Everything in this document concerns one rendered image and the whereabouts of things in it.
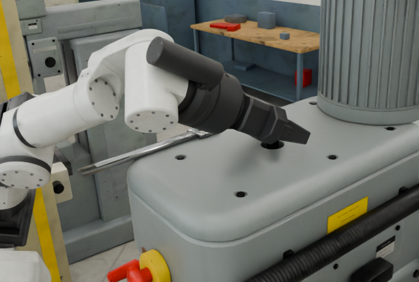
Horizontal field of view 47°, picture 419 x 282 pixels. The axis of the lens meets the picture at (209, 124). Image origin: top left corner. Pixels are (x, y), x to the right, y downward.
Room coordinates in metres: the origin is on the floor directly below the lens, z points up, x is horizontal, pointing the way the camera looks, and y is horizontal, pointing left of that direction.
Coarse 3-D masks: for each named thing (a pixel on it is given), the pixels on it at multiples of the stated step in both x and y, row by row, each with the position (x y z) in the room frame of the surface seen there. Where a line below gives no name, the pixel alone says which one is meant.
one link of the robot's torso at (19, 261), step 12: (0, 252) 0.76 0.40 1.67; (12, 252) 0.77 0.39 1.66; (24, 252) 0.78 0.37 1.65; (36, 252) 0.79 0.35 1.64; (0, 264) 0.73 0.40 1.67; (12, 264) 0.74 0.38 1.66; (24, 264) 0.75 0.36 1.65; (36, 264) 0.76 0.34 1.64; (0, 276) 0.72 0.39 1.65; (12, 276) 0.73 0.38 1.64; (24, 276) 0.74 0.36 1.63; (36, 276) 0.75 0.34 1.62; (48, 276) 0.78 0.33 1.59
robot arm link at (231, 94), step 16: (224, 80) 0.62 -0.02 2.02; (224, 96) 0.60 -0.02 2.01; (240, 96) 0.62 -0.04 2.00; (224, 112) 0.60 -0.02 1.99; (240, 112) 0.63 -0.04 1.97; (256, 112) 0.63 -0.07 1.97; (272, 112) 0.64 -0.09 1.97; (208, 128) 0.61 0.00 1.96; (224, 128) 0.61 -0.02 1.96; (240, 128) 0.62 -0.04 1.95; (256, 128) 0.63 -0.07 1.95; (272, 128) 0.63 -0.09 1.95
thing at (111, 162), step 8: (192, 128) 0.77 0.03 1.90; (176, 136) 0.74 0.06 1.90; (184, 136) 0.74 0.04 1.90; (192, 136) 0.74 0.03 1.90; (200, 136) 0.73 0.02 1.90; (208, 136) 0.74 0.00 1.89; (152, 144) 0.71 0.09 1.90; (160, 144) 0.71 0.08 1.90; (168, 144) 0.71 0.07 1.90; (176, 144) 0.72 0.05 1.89; (128, 152) 0.69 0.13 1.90; (136, 152) 0.68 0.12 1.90; (144, 152) 0.68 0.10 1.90; (152, 152) 0.69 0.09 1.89; (104, 160) 0.66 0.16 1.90; (112, 160) 0.66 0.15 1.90; (120, 160) 0.66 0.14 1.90; (128, 160) 0.67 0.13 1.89; (80, 168) 0.64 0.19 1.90; (88, 168) 0.64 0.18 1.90; (96, 168) 0.64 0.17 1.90; (104, 168) 0.64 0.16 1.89
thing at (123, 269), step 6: (126, 264) 0.65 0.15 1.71; (132, 264) 0.65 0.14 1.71; (138, 264) 0.66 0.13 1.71; (114, 270) 0.64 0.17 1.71; (120, 270) 0.64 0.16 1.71; (126, 270) 0.64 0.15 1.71; (108, 276) 0.63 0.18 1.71; (114, 276) 0.63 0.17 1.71; (120, 276) 0.63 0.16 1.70; (126, 276) 0.64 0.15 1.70
